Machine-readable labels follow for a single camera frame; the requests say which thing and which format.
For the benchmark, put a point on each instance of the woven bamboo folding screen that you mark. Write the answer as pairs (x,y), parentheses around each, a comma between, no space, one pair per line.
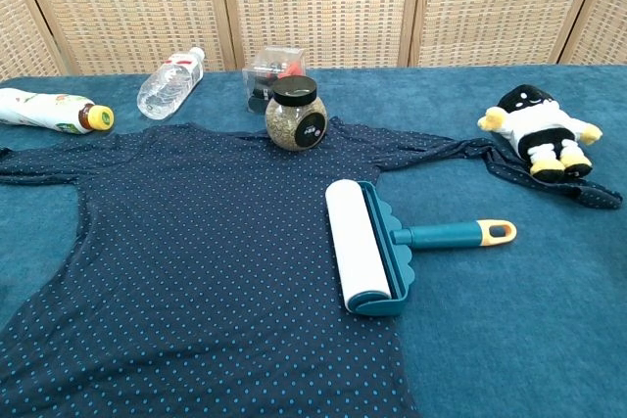
(313,7)

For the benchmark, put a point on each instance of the teal tablecloth-covered table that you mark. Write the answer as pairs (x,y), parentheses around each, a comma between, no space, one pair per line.
(514,320)

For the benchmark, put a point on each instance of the white tea bottle yellow cap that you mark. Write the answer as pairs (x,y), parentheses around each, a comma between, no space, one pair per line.
(46,110)

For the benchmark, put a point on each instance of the black white plush toy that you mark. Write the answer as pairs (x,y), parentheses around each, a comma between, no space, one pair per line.
(536,129)

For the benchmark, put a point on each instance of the clear plastic water bottle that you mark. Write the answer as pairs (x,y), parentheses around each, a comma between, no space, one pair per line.
(169,82)

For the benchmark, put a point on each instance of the round glass jar black lid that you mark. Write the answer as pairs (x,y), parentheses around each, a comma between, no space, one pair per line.
(295,119)

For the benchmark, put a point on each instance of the navy polka dot shirt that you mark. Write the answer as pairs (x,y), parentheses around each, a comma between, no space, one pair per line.
(206,261)

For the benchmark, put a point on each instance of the clear plastic box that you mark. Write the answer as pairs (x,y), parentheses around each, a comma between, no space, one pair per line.
(267,78)

